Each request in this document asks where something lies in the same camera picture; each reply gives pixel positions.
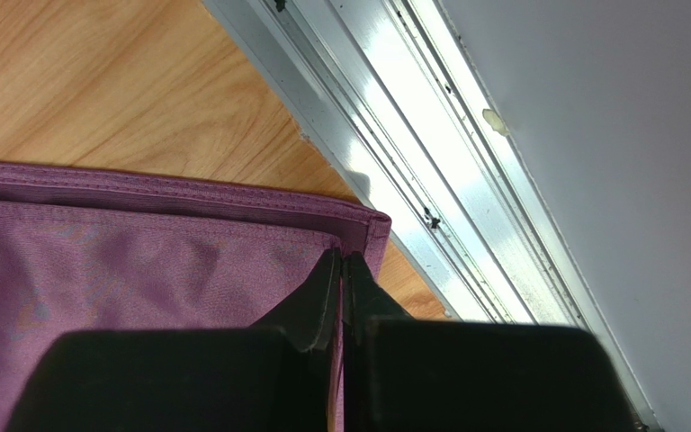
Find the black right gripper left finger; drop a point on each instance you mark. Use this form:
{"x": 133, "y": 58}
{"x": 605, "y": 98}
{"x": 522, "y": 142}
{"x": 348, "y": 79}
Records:
{"x": 278, "y": 374}

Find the aluminium frame rail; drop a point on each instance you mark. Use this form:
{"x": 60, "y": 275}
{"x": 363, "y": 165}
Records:
{"x": 384, "y": 91}

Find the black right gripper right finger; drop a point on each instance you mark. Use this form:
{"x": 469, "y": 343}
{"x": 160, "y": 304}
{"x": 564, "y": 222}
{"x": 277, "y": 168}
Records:
{"x": 406, "y": 374}

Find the purple cloth napkin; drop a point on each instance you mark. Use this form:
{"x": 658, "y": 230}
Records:
{"x": 84, "y": 249}

